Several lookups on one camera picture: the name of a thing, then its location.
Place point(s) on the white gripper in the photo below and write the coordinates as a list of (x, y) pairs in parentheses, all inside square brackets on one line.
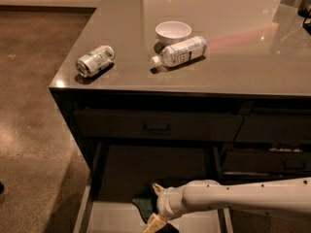
[(164, 204)]

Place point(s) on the green yellow sponge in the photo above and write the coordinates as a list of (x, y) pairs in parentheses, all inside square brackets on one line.
[(146, 204)]

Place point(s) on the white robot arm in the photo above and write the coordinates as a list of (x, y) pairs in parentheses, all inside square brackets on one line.
[(285, 199)]

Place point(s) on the open middle drawer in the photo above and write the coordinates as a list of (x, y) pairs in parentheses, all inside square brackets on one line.
[(118, 173)]

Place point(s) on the dark top left drawer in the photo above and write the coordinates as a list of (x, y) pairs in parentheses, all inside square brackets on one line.
[(184, 125)]

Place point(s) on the dark drawer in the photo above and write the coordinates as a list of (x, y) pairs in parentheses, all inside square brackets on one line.
[(184, 125), (283, 128), (257, 161)]

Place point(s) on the dark middle right drawer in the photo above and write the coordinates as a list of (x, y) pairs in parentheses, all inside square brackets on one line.
[(257, 161)]

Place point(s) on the dark kitchen counter cabinet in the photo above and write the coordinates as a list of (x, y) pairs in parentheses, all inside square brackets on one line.
[(258, 60)]

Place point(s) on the dark top right drawer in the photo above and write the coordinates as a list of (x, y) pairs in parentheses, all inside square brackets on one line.
[(283, 128)]

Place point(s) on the clear plastic water bottle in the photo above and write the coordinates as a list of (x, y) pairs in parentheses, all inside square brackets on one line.
[(180, 53)]

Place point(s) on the silver soda can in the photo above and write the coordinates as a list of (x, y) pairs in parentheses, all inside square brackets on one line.
[(95, 61)]

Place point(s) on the white bowl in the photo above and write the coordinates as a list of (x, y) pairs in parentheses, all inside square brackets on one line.
[(172, 32)]

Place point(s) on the black drawer handle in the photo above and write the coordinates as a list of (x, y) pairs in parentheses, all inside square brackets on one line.
[(157, 130)]

